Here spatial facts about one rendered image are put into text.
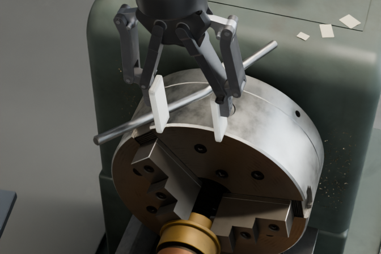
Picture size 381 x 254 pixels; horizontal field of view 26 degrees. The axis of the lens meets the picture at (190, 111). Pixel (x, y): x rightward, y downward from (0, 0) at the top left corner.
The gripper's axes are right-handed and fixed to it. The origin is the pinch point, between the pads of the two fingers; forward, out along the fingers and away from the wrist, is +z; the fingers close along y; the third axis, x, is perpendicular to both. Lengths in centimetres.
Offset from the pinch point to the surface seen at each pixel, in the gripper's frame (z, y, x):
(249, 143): 15.7, 3.6, 10.6
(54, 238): 129, -78, 63
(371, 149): 86, 13, 78
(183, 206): 24.4, -5.1, 4.4
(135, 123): 2.6, -7.0, -0.8
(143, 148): 18.4, -12.1, 9.1
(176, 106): 5.0, -4.1, 5.4
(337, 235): 53, 14, 26
